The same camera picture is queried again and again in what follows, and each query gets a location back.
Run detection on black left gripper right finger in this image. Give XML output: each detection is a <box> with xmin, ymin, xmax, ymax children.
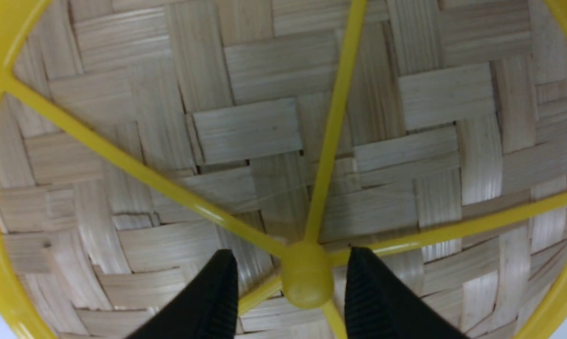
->
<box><xmin>344</xmin><ymin>247</ymin><xmax>466</xmax><ymax>339</ymax></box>

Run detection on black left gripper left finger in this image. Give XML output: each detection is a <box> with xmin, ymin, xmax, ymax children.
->
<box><xmin>128</xmin><ymin>249</ymin><xmax>240</xmax><ymax>339</ymax></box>

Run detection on yellow bamboo steamer lid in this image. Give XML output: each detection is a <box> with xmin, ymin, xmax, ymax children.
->
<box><xmin>0</xmin><ymin>0</ymin><xmax>567</xmax><ymax>339</ymax></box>

